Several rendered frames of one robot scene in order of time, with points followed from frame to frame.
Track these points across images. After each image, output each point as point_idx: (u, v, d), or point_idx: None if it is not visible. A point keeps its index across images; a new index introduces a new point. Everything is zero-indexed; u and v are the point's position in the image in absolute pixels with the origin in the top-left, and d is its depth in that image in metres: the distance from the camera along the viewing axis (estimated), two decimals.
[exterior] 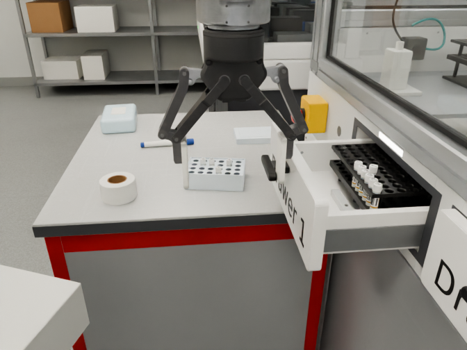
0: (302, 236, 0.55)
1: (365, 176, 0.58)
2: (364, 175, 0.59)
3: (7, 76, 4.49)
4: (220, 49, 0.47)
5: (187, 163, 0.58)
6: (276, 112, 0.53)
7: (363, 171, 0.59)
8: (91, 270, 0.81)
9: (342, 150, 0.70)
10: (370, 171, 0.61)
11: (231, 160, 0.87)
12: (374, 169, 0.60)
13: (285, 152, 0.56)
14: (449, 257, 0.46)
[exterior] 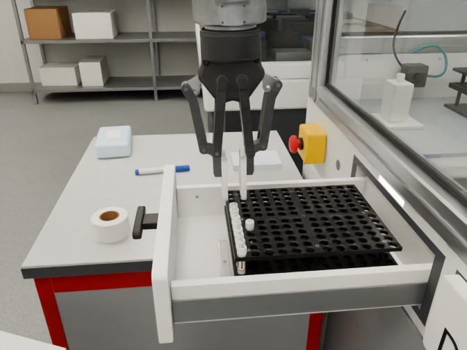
0: None
1: (234, 235, 0.54)
2: (235, 232, 0.55)
3: (5, 81, 4.46)
4: (217, 49, 0.47)
5: None
6: (250, 124, 0.54)
7: (235, 228, 0.55)
8: (83, 309, 0.79)
9: (233, 197, 0.66)
10: (246, 227, 0.57)
11: (231, 205, 0.60)
12: (249, 225, 0.56)
13: (245, 169, 0.56)
14: (454, 328, 0.43)
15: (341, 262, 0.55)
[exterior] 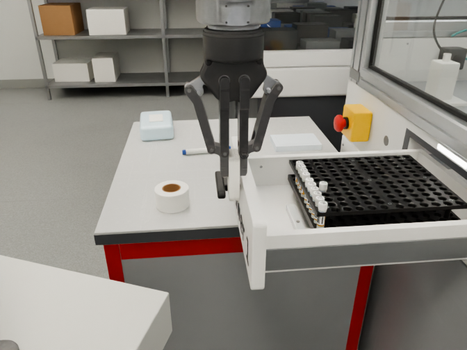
0: (247, 255, 0.55)
1: (313, 194, 0.59)
2: (313, 192, 0.60)
3: (17, 78, 4.51)
4: (220, 49, 0.47)
5: None
6: (247, 125, 0.54)
7: (312, 188, 0.60)
8: (146, 276, 0.83)
9: None
10: (320, 189, 0.61)
11: (302, 170, 0.65)
12: (323, 186, 0.61)
13: (238, 169, 0.56)
14: None
15: (410, 219, 0.60)
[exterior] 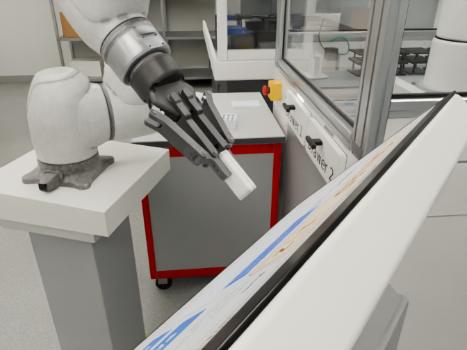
0: (301, 132, 1.32)
1: None
2: None
3: None
4: (157, 67, 0.57)
5: (233, 180, 0.59)
6: (211, 124, 0.60)
7: None
8: None
9: None
10: None
11: None
12: None
13: (234, 160, 0.58)
14: (310, 134, 1.21)
15: None
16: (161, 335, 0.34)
